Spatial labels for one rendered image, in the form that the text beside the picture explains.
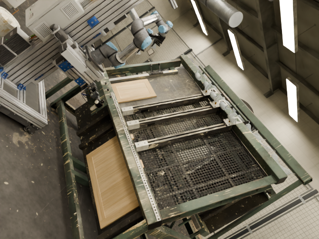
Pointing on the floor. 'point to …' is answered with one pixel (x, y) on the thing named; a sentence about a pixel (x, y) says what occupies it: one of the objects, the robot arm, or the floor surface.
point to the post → (58, 87)
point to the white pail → (7, 22)
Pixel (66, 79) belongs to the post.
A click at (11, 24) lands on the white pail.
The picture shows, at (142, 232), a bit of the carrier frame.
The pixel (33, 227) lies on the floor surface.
